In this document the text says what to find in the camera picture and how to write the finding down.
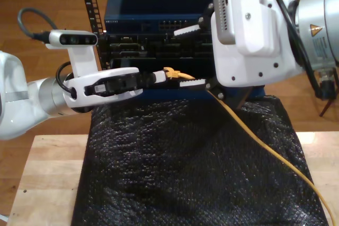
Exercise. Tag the blue metal box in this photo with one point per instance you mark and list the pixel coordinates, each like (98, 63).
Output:
(185, 94)

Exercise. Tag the black bubble mat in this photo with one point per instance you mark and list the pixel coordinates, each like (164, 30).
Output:
(159, 170)

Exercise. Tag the black rack server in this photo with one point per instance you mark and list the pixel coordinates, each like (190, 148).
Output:
(148, 47)

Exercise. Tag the black metal rack frame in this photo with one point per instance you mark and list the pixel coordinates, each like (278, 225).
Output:
(90, 3)

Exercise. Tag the black rack shelf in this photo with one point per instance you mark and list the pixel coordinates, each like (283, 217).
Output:
(185, 64)

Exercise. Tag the wooden chair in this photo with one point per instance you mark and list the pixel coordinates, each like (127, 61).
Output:
(324, 110)

